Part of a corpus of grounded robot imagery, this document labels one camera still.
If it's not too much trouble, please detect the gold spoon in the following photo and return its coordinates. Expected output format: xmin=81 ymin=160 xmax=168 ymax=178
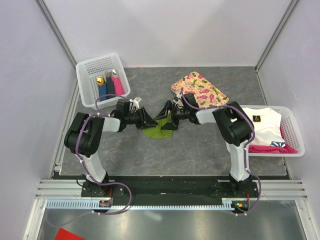
xmin=96 ymin=75 xmax=105 ymax=86

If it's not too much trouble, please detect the green paper napkin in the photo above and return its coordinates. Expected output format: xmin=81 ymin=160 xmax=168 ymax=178
xmin=142 ymin=118 xmax=173 ymax=139

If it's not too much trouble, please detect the pink folded garment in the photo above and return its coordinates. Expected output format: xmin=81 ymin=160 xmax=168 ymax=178
xmin=248 ymin=125 xmax=298 ymax=154

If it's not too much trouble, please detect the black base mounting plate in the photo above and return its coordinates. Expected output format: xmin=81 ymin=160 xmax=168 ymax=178
xmin=92 ymin=176 xmax=256 ymax=205

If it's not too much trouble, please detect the red sheet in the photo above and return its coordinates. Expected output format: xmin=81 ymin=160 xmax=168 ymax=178
xmin=54 ymin=228 xmax=84 ymax=240

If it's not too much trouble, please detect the pink rolled napkin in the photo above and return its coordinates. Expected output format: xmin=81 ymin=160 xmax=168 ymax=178
xmin=111 ymin=75 xmax=125 ymax=96

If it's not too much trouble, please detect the grey slotted cable duct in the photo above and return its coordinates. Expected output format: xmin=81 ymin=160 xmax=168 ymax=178
xmin=46 ymin=199 xmax=249 ymax=211

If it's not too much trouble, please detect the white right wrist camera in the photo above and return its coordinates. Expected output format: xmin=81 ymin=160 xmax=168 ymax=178
xmin=173 ymin=93 xmax=184 ymax=109

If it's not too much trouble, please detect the aluminium rail profile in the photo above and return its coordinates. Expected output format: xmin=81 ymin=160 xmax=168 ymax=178
xmin=35 ymin=179 xmax=308 ymax=201

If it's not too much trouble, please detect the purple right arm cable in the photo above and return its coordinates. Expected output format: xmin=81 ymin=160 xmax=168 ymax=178
xmin=180 ymin=87 xmax=262 ymax=217

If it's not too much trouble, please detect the white laundry basket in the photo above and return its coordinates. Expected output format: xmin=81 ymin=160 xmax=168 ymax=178
xmin=241 ymin=105 xmax=305 ymax=157

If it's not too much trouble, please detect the blue rolled napkin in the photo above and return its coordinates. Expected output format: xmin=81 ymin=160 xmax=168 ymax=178
xmin=98 ymin=83 xmax=108 ymax=102

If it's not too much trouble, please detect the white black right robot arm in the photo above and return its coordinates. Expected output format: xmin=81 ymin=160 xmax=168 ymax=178
xmin=155 ymin=93 xmax=259 ymax=199

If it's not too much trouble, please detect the white folded t-shirt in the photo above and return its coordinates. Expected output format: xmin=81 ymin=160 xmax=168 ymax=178
xmin=243 ymin=107 xmax=286 ymax=148

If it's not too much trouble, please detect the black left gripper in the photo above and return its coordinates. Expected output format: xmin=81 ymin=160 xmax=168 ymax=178
xmin=125 ymin=106 xmax=158 ymax=130

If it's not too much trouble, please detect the white perforated plastic basket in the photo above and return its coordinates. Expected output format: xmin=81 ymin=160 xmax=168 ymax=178
xmin=76 ymin=53 xmax=131 ymax=110

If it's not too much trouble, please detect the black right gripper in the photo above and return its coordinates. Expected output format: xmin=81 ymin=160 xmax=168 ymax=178
xmin=154 ymin=100 xmax=189 ymax=131

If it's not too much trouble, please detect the dark grey rolled napkin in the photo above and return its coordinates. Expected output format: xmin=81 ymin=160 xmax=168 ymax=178
xmin=105 ymin=75 xmax=115 ymax=99

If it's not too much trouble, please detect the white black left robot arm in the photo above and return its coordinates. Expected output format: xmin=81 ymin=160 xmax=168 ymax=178
xmin=64 ymin=98 xmax=158 ymax=197

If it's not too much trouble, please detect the floral rectangular tray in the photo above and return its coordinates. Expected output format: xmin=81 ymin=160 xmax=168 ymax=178
xmin=170 ymin=71 xmax=229 ymax=108

